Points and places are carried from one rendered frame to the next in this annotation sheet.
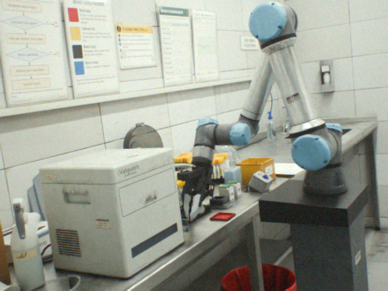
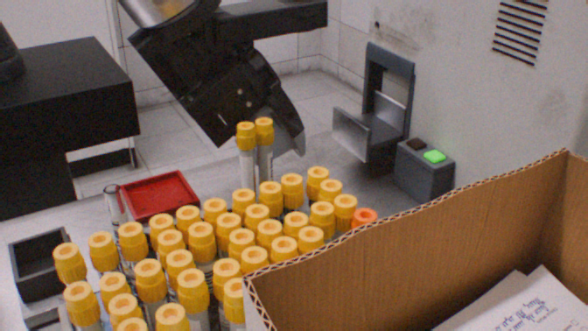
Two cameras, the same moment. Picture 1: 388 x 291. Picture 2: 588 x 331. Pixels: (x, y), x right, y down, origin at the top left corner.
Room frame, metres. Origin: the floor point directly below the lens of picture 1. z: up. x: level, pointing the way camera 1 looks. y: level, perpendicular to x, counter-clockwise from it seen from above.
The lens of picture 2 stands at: (1.96, 0.26, 1.19)
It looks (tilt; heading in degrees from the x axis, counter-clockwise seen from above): 31 degrees down; 208
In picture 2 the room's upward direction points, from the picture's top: straight up
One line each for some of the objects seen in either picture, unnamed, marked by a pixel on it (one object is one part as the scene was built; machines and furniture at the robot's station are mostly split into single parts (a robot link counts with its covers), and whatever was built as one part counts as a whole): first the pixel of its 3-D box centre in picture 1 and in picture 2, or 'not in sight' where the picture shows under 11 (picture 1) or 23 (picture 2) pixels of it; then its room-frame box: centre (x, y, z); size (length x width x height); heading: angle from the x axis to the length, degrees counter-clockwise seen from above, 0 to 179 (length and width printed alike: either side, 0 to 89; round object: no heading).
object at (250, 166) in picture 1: (255, 171); not in sight; (2.13, -0.27, 0.92); 0.13 x 0.13 x 0.10; 55
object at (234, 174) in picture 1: (233, 180); not in sight; (2.01, -0.15, 0.92); 0.10 x 0.07 x 0.10; 154
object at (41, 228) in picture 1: (29, 231); not in sight; (1.54, 0.57, 0.94); 0.22 x 0.12 x 0.13; 152
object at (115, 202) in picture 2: not in sight; (125, 242); (1.76, 0.00, 0.93); 0.01 x 0.01 x 0.10; 55
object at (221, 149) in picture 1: (221, 150); not in sight; (2.76, -0.16, 0.94); 0.20 x 0.17 x 0.14; 129
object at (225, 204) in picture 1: (219, 202); (46, 268); (1.79, -0.07, 0.89); 0.09 x 0.05 x 0.04; 60
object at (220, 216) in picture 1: (222, 216); (158, 195); (1.65, -0.07, 0.88); 0.07 x 0.07 x 0.01; 58
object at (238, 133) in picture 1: (234, 134); not in sight; (1.65, -0.15, 1.16); 0.11 x 0.11 x 0.08; 62
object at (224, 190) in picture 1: (226, 193); not in sight; (1.85, -0.11, 0.91); 0.05 x 0.04 x 0.07; 58
